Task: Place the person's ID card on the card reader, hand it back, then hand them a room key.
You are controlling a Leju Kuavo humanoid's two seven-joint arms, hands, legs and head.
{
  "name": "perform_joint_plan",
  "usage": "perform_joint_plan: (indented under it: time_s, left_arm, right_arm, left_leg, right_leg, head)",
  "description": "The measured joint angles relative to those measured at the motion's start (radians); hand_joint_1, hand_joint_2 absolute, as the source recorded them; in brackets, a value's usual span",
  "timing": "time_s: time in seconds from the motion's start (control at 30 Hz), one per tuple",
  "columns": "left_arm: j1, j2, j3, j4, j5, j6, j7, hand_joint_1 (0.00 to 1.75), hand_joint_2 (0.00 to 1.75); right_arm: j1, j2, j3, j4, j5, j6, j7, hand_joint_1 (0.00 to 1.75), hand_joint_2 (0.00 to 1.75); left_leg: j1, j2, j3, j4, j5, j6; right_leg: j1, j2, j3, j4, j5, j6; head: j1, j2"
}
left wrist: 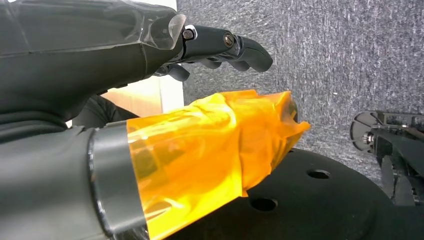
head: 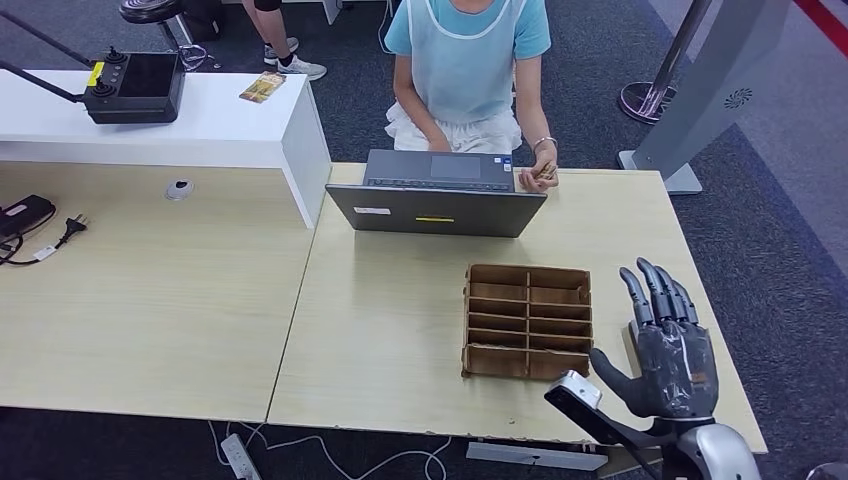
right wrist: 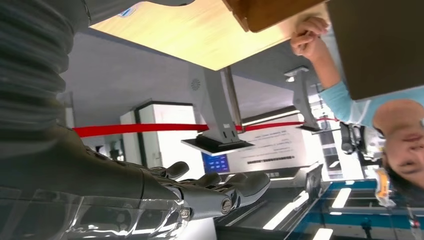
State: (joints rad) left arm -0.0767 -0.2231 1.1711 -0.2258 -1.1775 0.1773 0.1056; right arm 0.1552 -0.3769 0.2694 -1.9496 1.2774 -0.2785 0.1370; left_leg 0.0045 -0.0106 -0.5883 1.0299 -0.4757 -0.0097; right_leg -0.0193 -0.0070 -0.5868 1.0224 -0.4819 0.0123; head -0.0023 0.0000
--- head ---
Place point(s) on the person's right hand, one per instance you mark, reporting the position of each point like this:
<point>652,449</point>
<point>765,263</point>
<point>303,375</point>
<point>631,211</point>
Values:
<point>437,142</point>

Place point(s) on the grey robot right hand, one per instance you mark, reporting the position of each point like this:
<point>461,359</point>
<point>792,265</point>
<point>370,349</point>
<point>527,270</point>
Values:
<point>676,371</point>

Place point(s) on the person's left hand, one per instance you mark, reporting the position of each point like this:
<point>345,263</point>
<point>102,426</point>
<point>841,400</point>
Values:
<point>533,180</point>

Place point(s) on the person's right forearm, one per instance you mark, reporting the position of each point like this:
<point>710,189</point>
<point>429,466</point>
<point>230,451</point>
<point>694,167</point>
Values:
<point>414,106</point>

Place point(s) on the person's left forearm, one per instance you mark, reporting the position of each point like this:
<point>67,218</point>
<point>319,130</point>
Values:
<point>533,109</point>

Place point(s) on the grey card reader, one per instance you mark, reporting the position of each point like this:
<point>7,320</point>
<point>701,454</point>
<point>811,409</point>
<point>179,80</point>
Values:
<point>632,332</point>

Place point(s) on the seated person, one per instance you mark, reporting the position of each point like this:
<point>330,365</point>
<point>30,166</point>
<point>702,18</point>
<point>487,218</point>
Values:
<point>464,66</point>

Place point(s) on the wooden slotted card box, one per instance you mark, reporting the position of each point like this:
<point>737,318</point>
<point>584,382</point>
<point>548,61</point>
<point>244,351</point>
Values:
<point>505,361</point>

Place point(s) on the patterned tan card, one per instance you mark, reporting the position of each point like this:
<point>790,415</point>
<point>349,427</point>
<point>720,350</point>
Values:
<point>262,87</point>

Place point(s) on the standing person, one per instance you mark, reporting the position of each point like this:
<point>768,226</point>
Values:
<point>273,30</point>

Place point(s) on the grey laptop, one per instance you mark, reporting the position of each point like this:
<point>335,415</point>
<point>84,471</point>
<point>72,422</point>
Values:
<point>437,212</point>

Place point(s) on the white raised counter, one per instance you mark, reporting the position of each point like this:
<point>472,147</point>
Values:
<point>212,126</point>

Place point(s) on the black bag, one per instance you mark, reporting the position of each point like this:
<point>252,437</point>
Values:
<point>200,16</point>

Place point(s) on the black joystick controller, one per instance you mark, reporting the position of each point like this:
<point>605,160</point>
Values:
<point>134,89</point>

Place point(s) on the black round stool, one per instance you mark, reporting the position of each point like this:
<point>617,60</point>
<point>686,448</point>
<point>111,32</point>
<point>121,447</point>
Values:
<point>147,8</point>

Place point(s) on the red barrier belt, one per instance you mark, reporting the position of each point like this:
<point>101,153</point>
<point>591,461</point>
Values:
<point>827,21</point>

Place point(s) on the white power strip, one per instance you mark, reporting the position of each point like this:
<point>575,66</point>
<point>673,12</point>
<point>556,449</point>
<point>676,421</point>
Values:
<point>238,458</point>

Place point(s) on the black power plug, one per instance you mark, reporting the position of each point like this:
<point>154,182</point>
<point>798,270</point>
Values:
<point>73,228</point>

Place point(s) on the black thin rod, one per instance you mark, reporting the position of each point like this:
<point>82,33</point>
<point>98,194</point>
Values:
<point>40,83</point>
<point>46,38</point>

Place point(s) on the black power adapter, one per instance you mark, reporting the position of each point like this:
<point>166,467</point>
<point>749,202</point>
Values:
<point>24,214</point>

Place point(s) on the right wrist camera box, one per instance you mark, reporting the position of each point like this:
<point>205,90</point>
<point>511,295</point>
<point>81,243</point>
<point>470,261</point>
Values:
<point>583,404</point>

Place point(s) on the chrome stanchion post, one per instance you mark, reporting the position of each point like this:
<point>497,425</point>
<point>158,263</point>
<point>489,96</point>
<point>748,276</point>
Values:
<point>646,99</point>

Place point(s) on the white under-desk bracket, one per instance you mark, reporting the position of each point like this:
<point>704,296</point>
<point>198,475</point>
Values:
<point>530,456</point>

